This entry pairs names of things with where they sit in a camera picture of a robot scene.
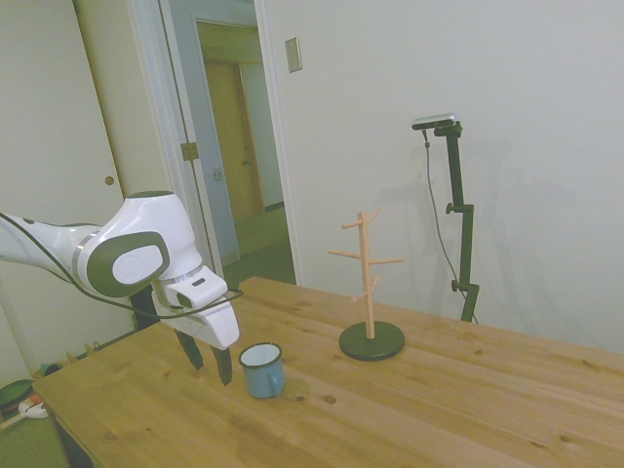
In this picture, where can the wooden mug tree stand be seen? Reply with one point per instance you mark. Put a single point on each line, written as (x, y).
(375, 346)

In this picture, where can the white floor object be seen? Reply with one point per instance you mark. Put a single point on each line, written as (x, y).
(35, 412)

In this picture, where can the black floor speaker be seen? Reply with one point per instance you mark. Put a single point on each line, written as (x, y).
(141, 297)

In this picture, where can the green round floor object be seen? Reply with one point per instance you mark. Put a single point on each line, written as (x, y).
(14, 395)

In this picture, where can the brass door hinge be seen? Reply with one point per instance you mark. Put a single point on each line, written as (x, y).
(190, 151)

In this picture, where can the black camera stand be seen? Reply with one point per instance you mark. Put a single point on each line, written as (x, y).
(456, 175)

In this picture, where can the grey exterior camera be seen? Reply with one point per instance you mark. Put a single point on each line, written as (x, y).
(434, 122)

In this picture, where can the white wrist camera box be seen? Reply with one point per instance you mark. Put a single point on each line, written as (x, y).
(195, 290)

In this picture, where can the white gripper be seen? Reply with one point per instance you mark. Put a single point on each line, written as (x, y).
(219, 324)

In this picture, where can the grey wall switch plate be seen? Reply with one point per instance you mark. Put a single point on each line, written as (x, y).
(293, 54)

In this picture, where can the blue enamel mug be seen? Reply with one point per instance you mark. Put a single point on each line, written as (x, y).
(258, 380)

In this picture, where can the wooden hallway door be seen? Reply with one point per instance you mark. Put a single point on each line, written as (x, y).
(224, 122)

